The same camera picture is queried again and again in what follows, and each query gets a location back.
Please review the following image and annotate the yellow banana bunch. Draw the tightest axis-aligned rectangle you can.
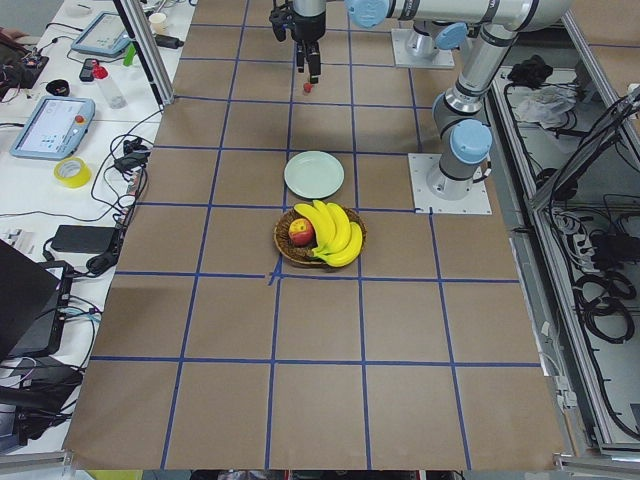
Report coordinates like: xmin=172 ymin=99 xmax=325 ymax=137
xmin=294 ymin=200 xmax=365 ymax=268

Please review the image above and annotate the yellow tape roll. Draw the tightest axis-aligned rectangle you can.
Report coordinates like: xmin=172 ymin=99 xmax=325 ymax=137
xmin=54 ymin=157 xmax=92 ymax=189

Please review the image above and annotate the red apple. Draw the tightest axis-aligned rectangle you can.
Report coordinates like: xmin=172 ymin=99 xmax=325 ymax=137
xmin=288 ymin=217 xmax=315 ymax=247

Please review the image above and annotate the aluminium profile post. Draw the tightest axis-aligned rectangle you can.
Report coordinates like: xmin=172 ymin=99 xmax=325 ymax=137
xmin=113 ymin=0 xmax=174 ymax=108

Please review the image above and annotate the teach pendant far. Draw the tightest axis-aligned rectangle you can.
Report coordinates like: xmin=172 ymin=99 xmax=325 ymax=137
xmin=71 ymin=11 xmax=131 ymax=58

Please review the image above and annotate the black power adapter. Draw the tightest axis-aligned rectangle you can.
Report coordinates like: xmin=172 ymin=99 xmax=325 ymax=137
xmin=51 ymin=225 xmax=116 ymax=254

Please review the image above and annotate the black laptop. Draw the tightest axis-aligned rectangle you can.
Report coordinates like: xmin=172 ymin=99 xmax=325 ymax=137
xmin=1 ymin=242 xmax=72 ymax=360

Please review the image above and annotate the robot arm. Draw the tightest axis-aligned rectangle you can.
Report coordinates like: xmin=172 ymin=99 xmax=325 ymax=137
xmin=269 ymin=1 xmax=572 ymax=95
xmin=427 ymin=24 xmax=518 ymax=201

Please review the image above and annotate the teach pendant near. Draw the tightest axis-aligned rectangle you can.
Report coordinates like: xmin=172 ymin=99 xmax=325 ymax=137
xmin=10 ymin=96 xmax=95 ymax=161

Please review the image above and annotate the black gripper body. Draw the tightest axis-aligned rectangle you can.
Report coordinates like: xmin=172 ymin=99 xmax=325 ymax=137
xmin=269 ymin=0 xmax=326 ymax=42

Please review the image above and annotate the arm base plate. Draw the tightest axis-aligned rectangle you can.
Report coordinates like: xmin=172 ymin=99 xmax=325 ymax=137
xmin=408 ymin=153 xmax=492 ymax=215
xmin=391 ymin=29 xmax=455 ymax=70

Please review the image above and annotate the wicker basket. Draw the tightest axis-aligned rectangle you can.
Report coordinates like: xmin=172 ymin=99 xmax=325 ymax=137
xmin=273 ymin=204 xmax=367 ymax=268

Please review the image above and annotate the light green plate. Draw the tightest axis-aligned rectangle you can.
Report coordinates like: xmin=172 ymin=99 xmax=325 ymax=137
xmin=284 ymin=151 xmax=344 ymax=199

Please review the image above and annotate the teach pendant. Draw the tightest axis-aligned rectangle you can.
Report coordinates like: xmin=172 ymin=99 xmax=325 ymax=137
xmin=10 ymin=96 xmax=95 ymax=161
xmin=71 ymin=11 xmax=131 ymax=58

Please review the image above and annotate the clear plastic bottle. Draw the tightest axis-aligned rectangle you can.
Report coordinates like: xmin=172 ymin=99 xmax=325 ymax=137
xmin=92 ymin=60 xmax=127 ymax=109

